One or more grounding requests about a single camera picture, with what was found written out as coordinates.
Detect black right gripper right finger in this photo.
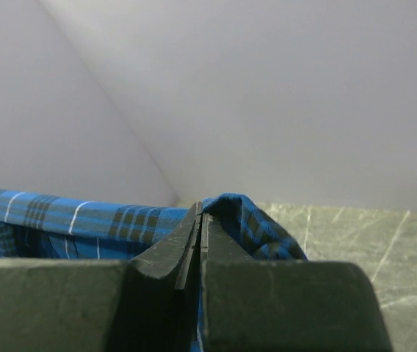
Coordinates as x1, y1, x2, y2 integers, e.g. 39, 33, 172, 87
200, 215, 392, 351

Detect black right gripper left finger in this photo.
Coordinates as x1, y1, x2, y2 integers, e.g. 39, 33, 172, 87
0, 203, 201, 351

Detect blue plaid long sleeve shirt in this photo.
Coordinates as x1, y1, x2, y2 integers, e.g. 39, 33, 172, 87
0, 174, 308, 352

